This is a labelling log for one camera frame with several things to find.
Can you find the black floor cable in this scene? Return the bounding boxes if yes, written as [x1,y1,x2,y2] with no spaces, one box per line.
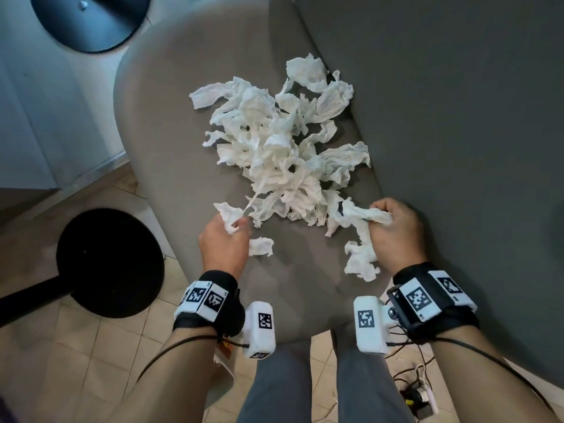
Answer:
[387,334,437,392]

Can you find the dark blue round table base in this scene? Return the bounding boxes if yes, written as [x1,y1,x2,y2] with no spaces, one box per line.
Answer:
[29,0,152,53]

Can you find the white power strip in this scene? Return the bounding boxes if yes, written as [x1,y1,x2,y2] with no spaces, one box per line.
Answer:
[398,374,441,419]

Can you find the black round table base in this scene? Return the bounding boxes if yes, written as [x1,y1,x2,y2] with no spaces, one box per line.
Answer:
[0,208,165,329]

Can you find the grey upholstered chair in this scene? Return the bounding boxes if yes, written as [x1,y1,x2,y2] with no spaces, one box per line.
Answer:
[113,0,564,388]

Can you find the black marker wrist strap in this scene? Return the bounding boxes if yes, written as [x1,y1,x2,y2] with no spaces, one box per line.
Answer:
[387,261,480,344]
[172,270,246,338]

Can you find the person's left forearm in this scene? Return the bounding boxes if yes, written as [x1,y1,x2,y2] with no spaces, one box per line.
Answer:
[105,325,221,423]

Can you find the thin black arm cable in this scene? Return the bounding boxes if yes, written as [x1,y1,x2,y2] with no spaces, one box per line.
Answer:
[387,337,556,415]
[135,334,252,384]

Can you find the person's left hand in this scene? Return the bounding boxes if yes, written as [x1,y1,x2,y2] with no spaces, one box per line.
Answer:
[198,213,252,283]

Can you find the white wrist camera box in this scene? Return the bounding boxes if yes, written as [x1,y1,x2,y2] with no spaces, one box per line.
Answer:
[353,296,397,355]
[242,300,277,360]

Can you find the person's right forearm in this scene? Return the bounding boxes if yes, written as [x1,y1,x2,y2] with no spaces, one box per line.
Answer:
[429,323,560,423]

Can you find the metal floor edge strip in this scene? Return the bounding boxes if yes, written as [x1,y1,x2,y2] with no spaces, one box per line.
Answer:
[57,152,131,190]

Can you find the grey trousers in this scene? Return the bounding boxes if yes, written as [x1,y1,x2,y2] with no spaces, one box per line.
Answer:
[236,334,417,423]

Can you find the pile of white tissues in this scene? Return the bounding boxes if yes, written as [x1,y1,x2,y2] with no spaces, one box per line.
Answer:
[189,53,372,257]

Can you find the person's right hand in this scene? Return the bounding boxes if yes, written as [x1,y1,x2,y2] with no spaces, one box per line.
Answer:
[368,197,427,274]

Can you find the small grey waste bin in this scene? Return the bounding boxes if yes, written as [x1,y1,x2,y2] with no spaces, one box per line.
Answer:
[202,337,239,412]

